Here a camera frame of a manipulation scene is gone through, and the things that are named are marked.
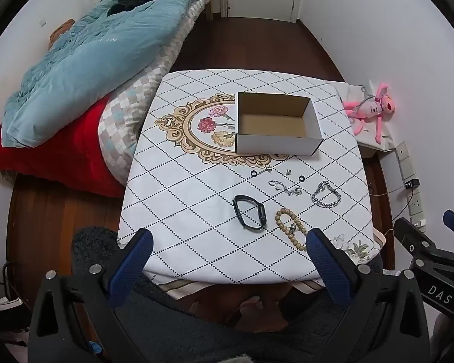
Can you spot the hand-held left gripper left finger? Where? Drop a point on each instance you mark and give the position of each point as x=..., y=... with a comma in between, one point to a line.
x=132, y=261

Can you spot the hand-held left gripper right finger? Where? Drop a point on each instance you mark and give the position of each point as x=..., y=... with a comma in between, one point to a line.
x=325, y=262

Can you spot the black smart band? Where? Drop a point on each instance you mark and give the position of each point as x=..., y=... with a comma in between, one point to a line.
x=263, y=217

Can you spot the white cardboard box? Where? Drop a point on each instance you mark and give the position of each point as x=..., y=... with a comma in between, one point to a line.
x=272, y=145

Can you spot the black charger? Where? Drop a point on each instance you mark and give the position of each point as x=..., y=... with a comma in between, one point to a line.
x=412, y=184

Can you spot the person's bare foot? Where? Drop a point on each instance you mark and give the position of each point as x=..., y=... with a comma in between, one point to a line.
x=259, y=312

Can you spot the white diamond pattern tablecloth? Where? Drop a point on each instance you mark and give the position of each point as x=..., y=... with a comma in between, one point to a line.
x=196, y=204

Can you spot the person's dark fleece pants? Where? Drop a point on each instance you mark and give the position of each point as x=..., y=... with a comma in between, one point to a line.
x=196, y=340

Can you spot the red blanket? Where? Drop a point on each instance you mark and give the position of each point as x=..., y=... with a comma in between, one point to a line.
x=53, y=158

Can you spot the pink plush toy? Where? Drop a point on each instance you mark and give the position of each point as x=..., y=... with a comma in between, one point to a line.
x=370, y=107

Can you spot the bed with blue blanket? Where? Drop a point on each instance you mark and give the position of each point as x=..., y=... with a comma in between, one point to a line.
x=128, y=121

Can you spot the light blue duvet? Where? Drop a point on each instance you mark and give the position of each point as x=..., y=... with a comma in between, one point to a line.
x=79, y=68

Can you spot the brown wooden headboard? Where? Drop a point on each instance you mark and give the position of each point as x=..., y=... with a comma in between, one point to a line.
x=60, y=32

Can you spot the white wall socket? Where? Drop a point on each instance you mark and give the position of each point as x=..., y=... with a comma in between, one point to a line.
x=417, y=208

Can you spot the wall switch panel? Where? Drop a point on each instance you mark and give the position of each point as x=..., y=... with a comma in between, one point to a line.
x=405, y=158

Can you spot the wooden bed frame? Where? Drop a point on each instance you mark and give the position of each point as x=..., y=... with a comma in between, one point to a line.
x=209, y=7

